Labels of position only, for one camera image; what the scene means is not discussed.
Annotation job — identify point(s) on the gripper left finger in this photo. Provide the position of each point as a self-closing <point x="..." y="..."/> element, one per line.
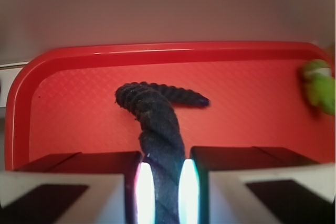
<point x="79" y="188"/>

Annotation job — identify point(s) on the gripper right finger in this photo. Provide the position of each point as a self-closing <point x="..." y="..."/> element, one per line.
<point x="255" y="185"/>

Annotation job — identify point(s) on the red plastic tray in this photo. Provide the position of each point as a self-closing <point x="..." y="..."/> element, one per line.
<point x="63" y="101"/>

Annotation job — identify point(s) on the green plush toy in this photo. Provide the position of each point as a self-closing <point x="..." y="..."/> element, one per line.
<point x="319" y="85"/>

